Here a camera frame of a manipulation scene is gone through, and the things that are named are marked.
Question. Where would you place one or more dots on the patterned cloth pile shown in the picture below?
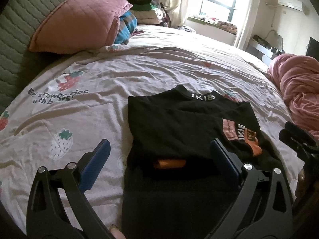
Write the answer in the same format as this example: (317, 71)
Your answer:
(214, 22)

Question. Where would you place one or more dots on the dark crumpled cloth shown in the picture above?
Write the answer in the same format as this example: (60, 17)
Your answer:
(185, 29)

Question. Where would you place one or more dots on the pink quilted pillow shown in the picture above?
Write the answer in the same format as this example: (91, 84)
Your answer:
(79, 22)

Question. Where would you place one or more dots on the green quilted headboard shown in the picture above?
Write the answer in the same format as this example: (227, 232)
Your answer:
(15, 37)

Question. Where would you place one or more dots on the pink crumpled blanket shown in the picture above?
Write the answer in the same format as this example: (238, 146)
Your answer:
(296, 87)

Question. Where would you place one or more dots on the white air conditioner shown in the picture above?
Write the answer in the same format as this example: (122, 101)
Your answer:
(291, 3)

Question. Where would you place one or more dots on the white desk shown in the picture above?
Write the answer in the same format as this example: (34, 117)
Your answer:
(261, 48)

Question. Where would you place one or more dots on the window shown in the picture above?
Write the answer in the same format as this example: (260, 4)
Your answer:
(219, 0)

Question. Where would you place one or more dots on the heart-shaped mirror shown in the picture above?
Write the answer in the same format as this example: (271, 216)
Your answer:
(275, 39)

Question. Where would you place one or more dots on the black monitor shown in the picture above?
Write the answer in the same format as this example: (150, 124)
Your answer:
(312, 48)

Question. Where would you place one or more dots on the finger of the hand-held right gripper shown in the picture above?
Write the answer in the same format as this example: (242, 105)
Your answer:
(301, 130)
(291, 139)

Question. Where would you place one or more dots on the black long-sleeved shirt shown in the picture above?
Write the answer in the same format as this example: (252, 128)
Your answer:
(174, 127)

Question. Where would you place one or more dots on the person's right hand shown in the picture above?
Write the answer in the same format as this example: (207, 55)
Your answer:
(301, 175)

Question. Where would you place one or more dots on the white spotted plush toy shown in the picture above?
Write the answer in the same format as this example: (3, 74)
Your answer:
(159, 15)

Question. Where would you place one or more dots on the blue plaid cloth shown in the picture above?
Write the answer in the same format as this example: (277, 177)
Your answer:
(125, 28)

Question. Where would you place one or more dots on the white curtain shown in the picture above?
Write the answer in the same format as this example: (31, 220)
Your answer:
(249, 15)
(179, 2)

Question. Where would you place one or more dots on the strawberry printed bedsheet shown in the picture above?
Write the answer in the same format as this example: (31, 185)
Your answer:
(112, 79)

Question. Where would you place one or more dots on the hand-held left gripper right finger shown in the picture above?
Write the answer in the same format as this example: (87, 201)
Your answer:
(225, 158)

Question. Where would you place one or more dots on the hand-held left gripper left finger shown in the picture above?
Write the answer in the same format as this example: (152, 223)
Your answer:
(98, 158)

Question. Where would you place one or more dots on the stack of folded clothes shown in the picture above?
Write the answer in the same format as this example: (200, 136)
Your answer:
(144, 12)

